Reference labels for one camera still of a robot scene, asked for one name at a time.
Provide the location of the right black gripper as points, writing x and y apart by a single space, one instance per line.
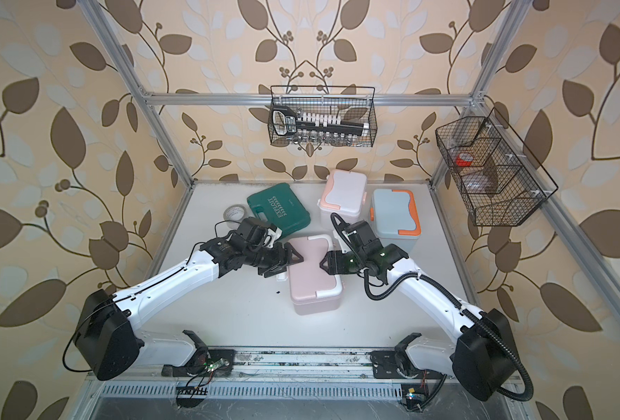
334 260

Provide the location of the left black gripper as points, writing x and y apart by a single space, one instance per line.
285 261

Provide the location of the pink first aid box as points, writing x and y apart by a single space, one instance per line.
312 289

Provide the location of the white box pink trim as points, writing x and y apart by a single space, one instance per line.
344 194

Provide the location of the blue box orange trim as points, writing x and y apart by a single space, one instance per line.
395 218

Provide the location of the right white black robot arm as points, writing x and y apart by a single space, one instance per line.
481 354

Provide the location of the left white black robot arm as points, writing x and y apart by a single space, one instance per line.
110 334

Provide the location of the green plastic tool case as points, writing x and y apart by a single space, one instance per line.
280 206

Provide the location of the red tape roll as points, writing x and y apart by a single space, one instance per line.
464 159

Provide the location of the grey duct tape roll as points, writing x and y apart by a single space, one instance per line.
234 215

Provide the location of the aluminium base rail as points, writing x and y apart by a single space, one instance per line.
279 364

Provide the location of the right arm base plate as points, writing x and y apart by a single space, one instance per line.
389 362

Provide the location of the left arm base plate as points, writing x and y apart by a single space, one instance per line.
215 362

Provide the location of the black socket set rail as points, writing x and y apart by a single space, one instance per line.
287 122

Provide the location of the back wire basket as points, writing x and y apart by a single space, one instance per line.
336 116

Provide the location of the wire basket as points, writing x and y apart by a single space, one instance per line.
507 181
336 116

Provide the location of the right wire basket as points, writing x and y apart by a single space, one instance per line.
507 181

